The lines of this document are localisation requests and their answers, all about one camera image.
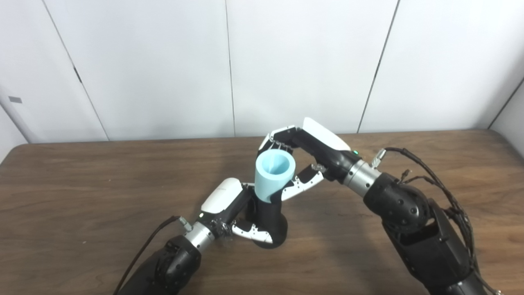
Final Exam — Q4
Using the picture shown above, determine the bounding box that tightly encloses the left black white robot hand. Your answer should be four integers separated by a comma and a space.
199, 177, 274, 246

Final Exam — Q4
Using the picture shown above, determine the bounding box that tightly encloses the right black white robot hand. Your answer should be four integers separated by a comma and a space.
258, 117, 361, 201

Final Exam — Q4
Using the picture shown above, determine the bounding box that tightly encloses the light-blue hose piece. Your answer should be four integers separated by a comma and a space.
255, 149, 296, 204

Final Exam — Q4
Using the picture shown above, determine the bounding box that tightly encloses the black nozzle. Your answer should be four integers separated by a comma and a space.
246, 186, 288, 248

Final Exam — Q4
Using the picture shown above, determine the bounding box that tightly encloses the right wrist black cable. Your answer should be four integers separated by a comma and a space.
370, 147, 504, 295

